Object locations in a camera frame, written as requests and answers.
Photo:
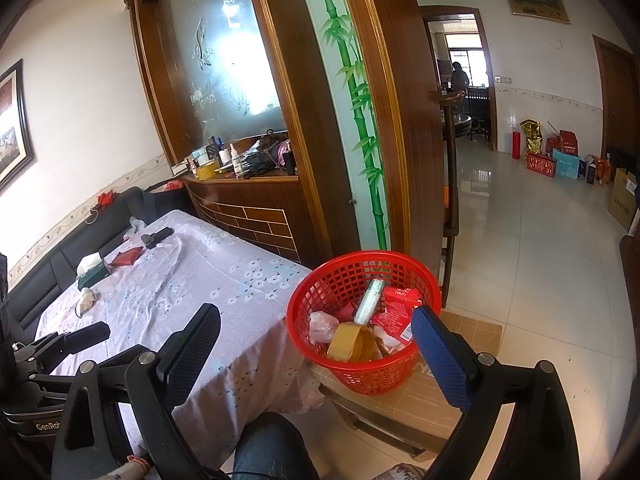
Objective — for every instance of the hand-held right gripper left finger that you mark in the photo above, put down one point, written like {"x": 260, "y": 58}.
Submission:
{"x": 190, "y": 355}

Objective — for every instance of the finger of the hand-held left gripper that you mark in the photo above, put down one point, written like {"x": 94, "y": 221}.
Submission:
{"x": 75, "y": 337}
{"x": 50, "y": 377}

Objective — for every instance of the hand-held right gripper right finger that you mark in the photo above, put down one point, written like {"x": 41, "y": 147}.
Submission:
{"x": 442, "y": 360}

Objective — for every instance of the red plastic mesh basket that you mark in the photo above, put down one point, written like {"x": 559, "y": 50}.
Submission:
{"x": 380, "y": 375}

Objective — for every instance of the red paper box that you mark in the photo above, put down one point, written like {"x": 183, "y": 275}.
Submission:
{"x": 397, "y": 310}

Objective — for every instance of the white spray bottle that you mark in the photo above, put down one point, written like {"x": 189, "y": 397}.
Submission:
{"x": 369, "y": 302}

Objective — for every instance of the yellow square lid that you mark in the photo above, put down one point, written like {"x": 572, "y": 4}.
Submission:
{"x": 350, "y": 342}

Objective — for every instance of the white sock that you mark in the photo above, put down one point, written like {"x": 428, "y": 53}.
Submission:
{"x": 86, "y": 301}

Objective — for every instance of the green tissue box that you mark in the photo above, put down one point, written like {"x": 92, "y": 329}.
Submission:
{"x": 95, "y": 269}

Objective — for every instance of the black leather sofa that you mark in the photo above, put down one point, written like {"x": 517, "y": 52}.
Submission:
{"x": 50, "y": 270}

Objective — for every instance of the red flat packet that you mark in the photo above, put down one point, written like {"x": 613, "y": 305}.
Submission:
{"x": 125, "y": 258}

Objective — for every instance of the wooden stool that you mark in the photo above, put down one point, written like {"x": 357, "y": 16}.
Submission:
{"x": 380, "y": 430}

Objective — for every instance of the person's leg in jeans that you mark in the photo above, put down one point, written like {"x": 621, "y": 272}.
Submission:
{"x": 270, "y": 450}

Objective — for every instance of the white plastic bag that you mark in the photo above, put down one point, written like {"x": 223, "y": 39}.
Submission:
{"x": 135, "y": 224}

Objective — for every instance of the red cloth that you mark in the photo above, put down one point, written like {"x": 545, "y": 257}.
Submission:
{"x": 105, "y": 199}

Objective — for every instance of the yellow tape roll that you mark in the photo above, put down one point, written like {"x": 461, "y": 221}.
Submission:
{"x": 206, "y": 172}

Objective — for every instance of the white nozzle bottle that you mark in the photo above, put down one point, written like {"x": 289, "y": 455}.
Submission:
{"x": 234, "y": 162}

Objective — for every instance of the black handbag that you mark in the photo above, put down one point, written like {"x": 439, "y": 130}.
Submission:
{"x": 260, "y": 162}

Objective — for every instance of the red gift box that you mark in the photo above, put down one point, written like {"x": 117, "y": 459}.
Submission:
{"x": 541, "y": 165}

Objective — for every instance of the framed horse painting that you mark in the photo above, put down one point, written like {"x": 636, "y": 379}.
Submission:
{"x": 12, "y": 125}

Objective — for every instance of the pink cloth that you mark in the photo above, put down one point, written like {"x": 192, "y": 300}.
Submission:
{"x": 287, "y": 156}

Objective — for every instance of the red cylinder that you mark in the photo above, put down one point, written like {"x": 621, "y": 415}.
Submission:
{"x": 514, "y": 145}

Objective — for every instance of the blue gift box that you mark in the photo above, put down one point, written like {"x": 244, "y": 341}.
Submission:
{"x": 565, "y": 166}

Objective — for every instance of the cardboard box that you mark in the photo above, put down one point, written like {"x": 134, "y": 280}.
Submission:
{"x": 622, "y": 200}

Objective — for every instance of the gold foil bag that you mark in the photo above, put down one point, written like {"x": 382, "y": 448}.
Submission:
{"x": 532, "y": 136}

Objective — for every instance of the orange gift bag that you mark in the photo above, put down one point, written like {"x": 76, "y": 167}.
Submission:
{"x": 602, "y": 170}

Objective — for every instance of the red gift bag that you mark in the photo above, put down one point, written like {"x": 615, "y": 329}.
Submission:
{"x": 567, "y": 141}

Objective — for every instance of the wooden partition cabinet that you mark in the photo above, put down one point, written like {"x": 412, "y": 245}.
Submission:
{"x": 300, "y": 110}

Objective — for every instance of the bamboo painted panel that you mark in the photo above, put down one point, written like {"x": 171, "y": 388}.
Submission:
{"x": 350, "y": 85}

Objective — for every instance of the frosted glass panel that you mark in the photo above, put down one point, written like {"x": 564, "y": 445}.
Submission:
{"x": 225, "y": 60}

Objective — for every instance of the brown wooden door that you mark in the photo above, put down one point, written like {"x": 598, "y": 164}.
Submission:
{"x": 617, "y": 100}

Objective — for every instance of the gold framed picture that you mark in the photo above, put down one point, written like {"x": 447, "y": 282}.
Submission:
{"x": 535, "y": 1}

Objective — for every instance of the wooden door frame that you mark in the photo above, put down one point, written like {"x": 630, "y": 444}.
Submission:
{"x": 492, "y": 110}

